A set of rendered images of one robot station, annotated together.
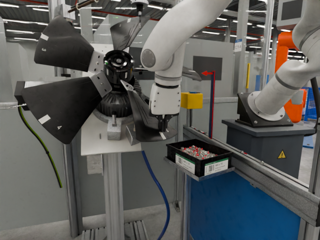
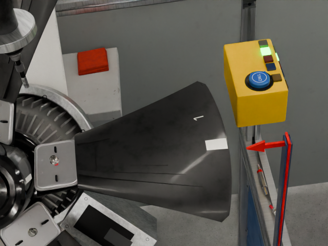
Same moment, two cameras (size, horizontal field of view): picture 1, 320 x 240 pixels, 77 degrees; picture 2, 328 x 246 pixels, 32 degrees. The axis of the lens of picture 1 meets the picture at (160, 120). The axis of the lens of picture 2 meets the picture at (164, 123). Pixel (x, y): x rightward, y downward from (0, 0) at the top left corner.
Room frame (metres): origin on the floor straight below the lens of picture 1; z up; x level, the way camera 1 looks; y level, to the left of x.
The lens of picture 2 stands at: (0.41, -0.23, 1.85)
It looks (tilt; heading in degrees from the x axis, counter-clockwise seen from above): 47 degrees down; 16
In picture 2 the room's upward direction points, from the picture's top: 8 degrees counter-clockwise
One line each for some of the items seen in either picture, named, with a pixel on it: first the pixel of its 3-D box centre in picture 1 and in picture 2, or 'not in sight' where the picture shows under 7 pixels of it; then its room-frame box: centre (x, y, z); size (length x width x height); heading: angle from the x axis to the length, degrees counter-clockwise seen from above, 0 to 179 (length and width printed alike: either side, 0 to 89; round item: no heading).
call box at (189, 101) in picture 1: (189, 101); (254, 84); (1.27, -0.19, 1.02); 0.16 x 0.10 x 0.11; 15
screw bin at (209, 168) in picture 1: (197, 155); not in sight; (0.78, -0.15, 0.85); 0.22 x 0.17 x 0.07; 31
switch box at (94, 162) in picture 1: (95, 151); not in sight; (1.15, 0.39, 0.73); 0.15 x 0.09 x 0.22; 15
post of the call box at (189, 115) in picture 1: (189, 116); (252, 117); (1.27, -0.19, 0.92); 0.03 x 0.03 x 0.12; 15
